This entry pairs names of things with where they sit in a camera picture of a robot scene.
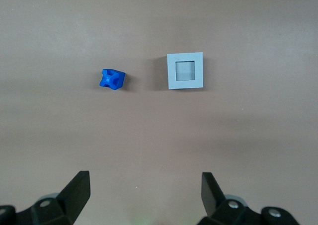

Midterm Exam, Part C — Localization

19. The blue plastic insert part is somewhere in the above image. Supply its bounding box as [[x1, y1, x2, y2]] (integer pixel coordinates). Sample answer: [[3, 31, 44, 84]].
[[99, 68, 126, 92]]

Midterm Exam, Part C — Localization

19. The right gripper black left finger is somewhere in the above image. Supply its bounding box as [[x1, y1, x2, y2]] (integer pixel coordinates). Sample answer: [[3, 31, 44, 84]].
[[0, 170, 91, 225]]

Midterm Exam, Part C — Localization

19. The gray square base block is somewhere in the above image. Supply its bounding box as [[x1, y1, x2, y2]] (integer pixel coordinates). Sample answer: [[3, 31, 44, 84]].
[[165, 52, 204, 90]]

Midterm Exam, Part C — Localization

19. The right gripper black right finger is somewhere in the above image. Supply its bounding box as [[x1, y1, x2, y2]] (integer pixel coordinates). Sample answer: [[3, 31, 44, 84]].
[[198, 172, 299, 225]]

